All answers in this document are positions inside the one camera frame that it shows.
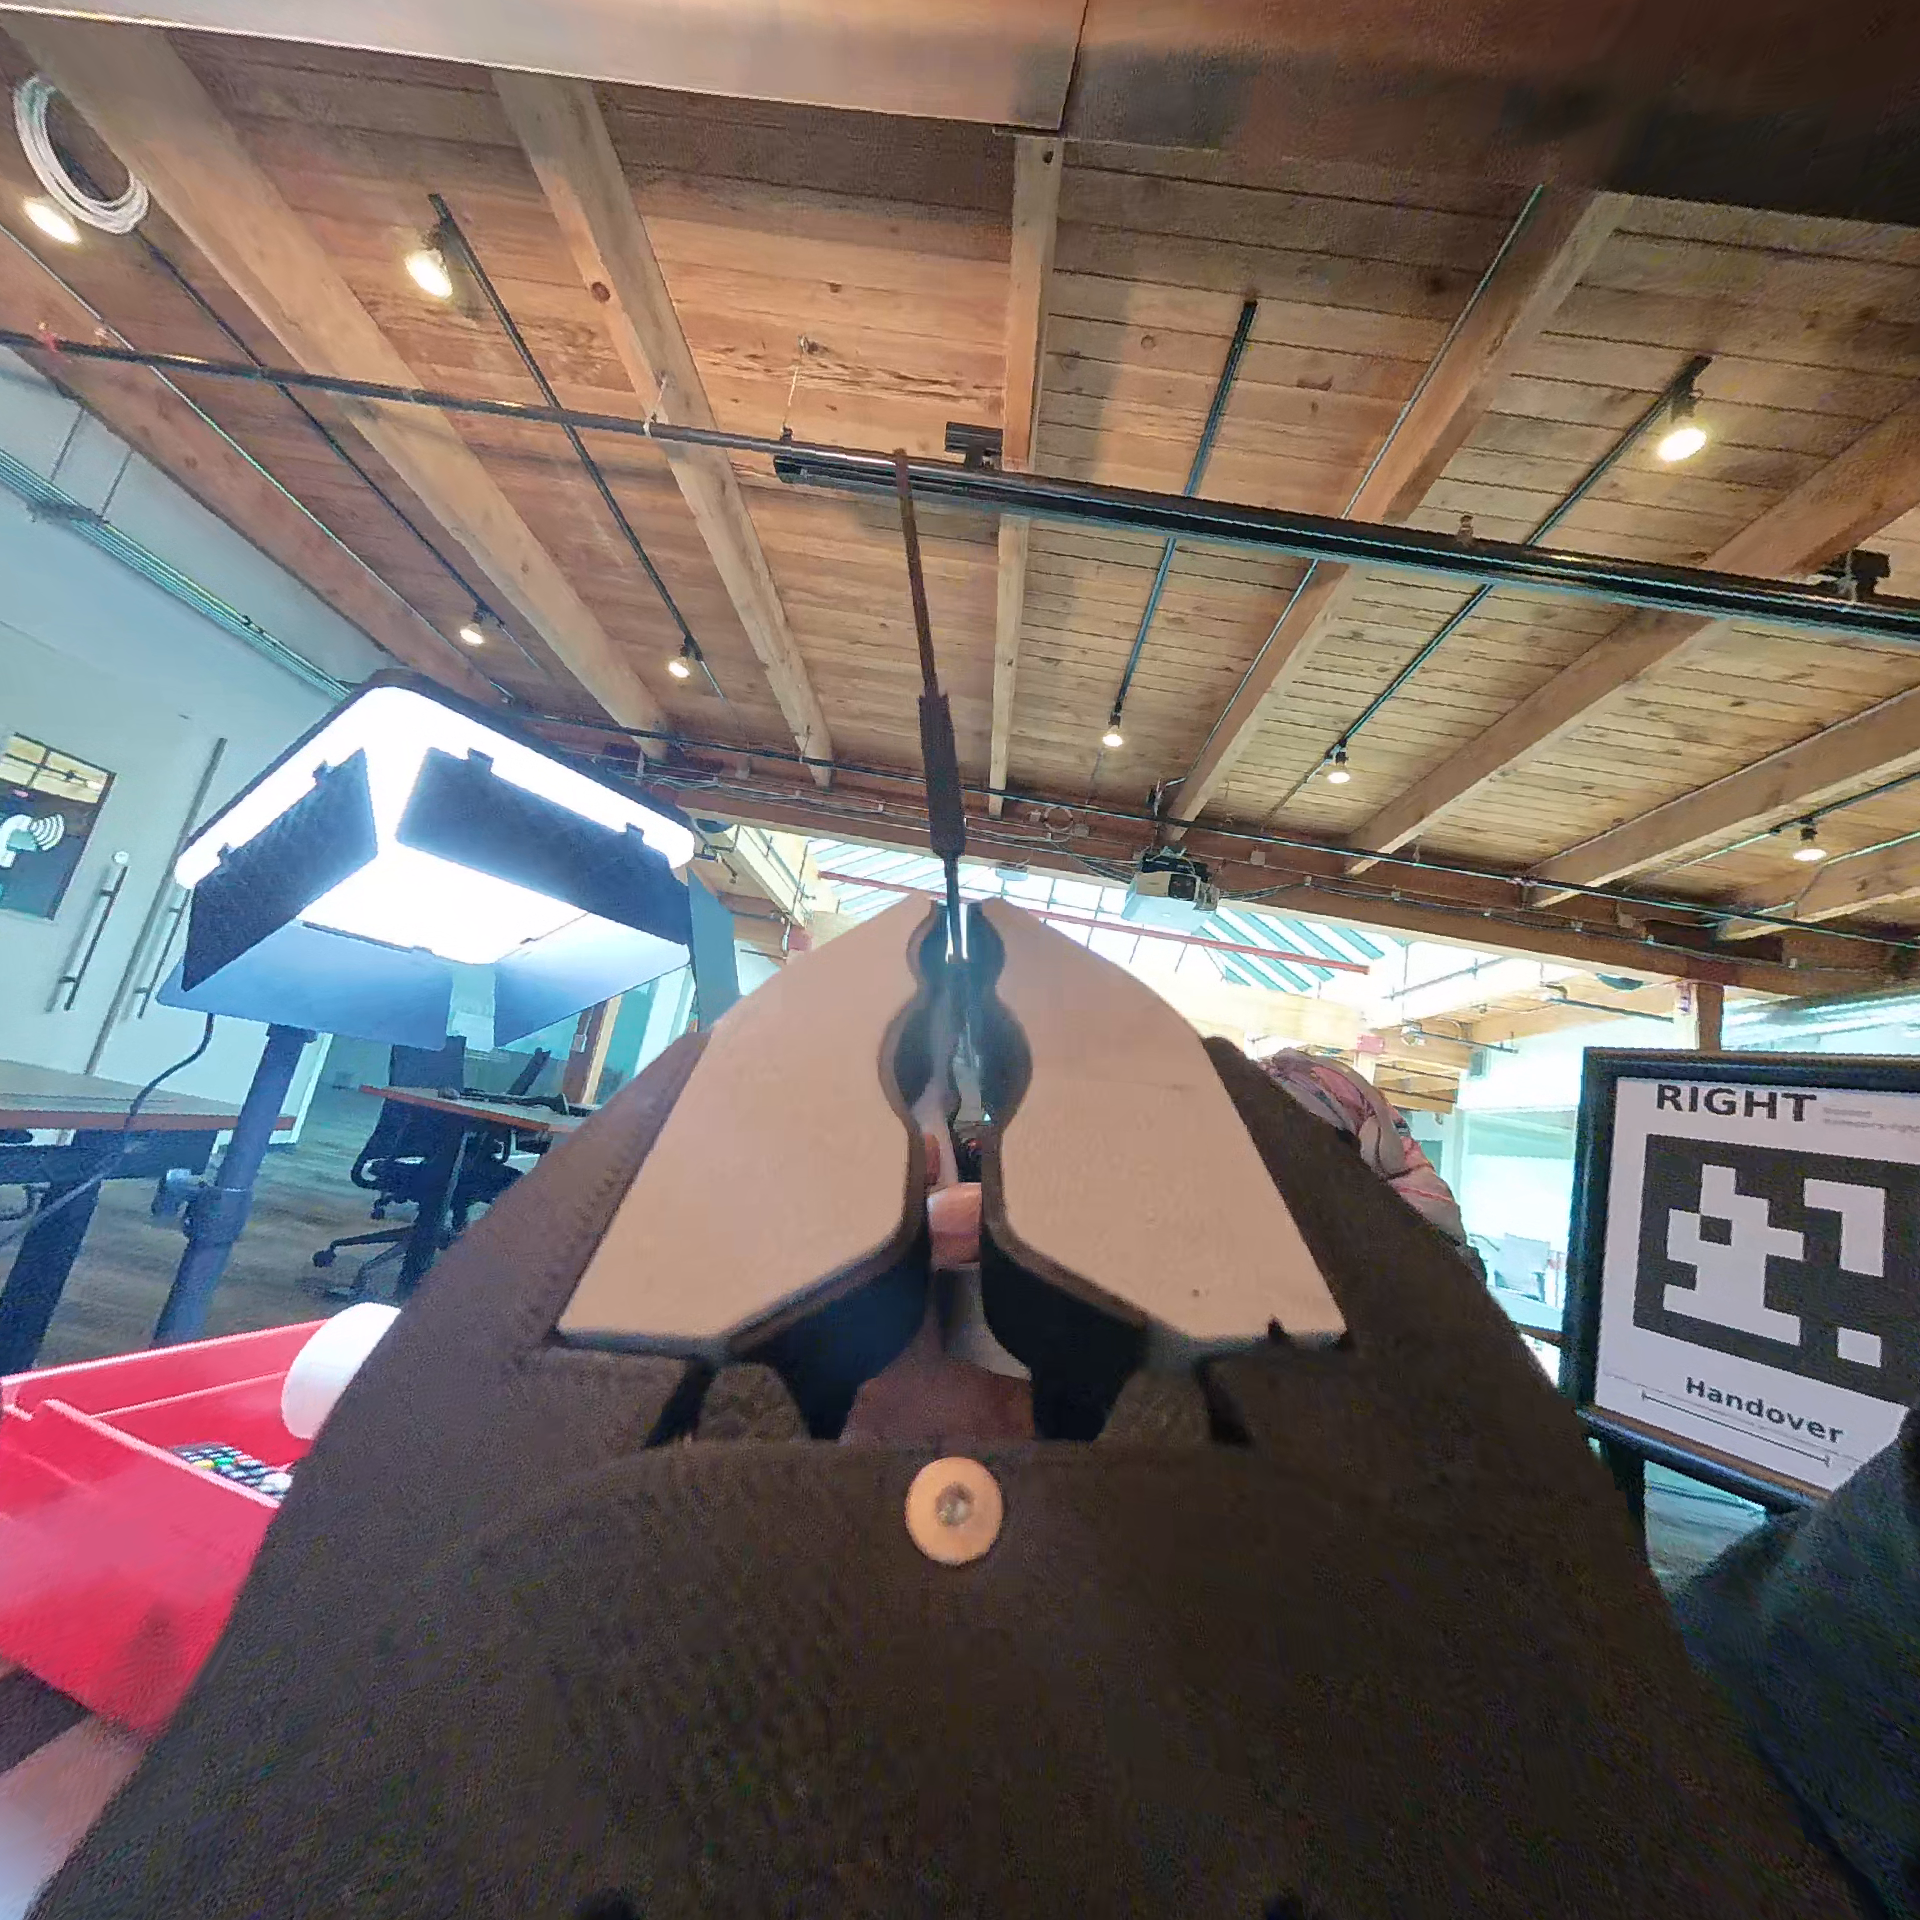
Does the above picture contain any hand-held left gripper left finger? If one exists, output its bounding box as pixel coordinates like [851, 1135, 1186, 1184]
[556, 896, 944, 1360]

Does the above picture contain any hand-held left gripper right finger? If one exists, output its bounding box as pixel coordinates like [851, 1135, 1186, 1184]
[977, 896, 1348, 1374]

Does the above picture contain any thin black rod tool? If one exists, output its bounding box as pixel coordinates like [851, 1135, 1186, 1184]
[892, 451, 992, 1113]

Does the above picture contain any black bar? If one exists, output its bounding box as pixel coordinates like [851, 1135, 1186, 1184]
[168, 1439, 298, 1502]

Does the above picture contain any red storage bin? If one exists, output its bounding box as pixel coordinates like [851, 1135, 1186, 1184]
[0, 1319, 332, 1735]

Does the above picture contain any person's right hand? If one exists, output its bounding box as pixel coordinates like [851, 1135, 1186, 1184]
[863, 1132, 1041, 1444]

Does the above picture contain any wooden office desk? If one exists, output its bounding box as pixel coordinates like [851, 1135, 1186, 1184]
[0, 1055, 298, 1374]
[359, 1084, 594, 1292]

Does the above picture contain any black office chair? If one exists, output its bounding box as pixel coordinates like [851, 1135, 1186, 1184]
[311, 1035, 520, 1297]

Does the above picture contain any studio light panel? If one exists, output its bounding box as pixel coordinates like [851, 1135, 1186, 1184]
[158, 671, 700, 1052]

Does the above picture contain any black light stand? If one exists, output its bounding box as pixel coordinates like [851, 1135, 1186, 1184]
[152, 1025, 319, 1344]

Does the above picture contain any framed marker sign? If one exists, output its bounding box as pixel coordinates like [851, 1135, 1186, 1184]
[1559, 1049, 1920, 1508]

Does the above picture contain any black ceiling rail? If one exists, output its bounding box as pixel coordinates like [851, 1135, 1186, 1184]
[0, 326, 1920, 639]

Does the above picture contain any phone icon wall panel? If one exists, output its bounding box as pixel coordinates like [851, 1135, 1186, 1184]
[0, 736, 116, 921]

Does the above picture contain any white cable coil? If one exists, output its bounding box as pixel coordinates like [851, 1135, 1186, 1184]
[12, 75, 154, 233]

